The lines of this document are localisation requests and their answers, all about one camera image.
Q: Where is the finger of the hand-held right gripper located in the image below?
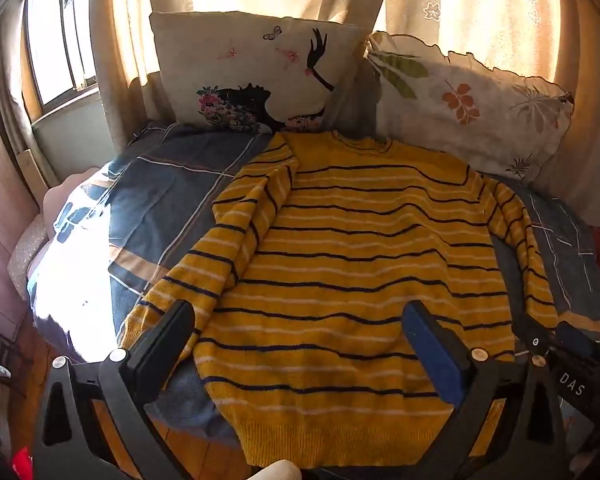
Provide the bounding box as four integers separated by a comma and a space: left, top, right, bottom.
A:
525, 316, 600, 361

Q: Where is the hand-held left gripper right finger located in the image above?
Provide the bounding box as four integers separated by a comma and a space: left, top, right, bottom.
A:
402, 300, 571, 480

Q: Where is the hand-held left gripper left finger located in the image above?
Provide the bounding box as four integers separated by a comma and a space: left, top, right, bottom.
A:
32, 299, 201, 480

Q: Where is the yellow striped sweater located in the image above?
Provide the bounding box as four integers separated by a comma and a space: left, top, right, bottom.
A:
117, 130, 561, 468

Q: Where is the blue plaid blanket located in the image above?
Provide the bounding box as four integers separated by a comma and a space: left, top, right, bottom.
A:
27, 120, 600, 480

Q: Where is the speckled mattress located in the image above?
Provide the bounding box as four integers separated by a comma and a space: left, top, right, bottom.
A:
7, 170, 106, 303

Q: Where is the white rounded object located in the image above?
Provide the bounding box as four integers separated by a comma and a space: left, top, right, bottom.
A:
252, 460, 303, 480

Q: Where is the small red object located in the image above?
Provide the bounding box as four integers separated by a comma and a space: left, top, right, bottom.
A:
12, 447, 33, 480

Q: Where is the white leaf print pillow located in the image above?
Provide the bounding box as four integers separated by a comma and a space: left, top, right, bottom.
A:
362, 31, 576, 183

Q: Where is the cream silhouette print pillow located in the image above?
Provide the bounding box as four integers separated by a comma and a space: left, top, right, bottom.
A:
149, 10, 376, 136

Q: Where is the window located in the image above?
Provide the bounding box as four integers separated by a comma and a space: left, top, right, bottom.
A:
22, 0, 98, 111

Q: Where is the cream flower lace curtain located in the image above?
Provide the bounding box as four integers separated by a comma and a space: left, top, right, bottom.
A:
375, 0, 600, 226

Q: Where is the wooden wall panel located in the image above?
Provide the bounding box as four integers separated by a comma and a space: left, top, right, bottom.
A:
0, 102, 41, 311

